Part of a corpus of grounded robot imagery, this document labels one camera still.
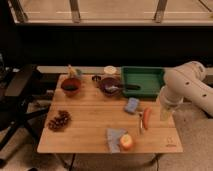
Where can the blue sponge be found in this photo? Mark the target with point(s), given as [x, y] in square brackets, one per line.
[131, 105]

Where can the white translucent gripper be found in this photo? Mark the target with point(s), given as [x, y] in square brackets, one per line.
[166, 111]

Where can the red yellow apple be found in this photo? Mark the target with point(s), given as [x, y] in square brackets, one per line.
[126, 142]

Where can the small dark cup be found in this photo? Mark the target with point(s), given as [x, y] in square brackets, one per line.
[96, 78]

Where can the black office chair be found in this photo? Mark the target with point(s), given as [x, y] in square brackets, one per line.
[16, 97]

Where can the red bowl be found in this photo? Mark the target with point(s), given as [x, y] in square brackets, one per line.
[71, 86]

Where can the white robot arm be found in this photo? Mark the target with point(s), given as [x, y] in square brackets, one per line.
[185, 82]

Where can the green plastic tray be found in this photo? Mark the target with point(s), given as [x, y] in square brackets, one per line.
[149, 79]

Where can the wooden folding table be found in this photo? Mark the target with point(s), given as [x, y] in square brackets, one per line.
[92, 114]

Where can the black handled spoon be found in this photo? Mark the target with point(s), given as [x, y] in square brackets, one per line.
[113, 88]

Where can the blue grey cloth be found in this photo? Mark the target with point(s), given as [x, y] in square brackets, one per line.
[113, 136]

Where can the bunch of dark grapes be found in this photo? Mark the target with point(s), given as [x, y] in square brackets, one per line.
[59, 122]

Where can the silver metal utensil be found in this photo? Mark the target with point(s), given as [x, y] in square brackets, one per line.
[140, 122]

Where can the purple bowl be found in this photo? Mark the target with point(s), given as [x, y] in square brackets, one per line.
[105, 85]

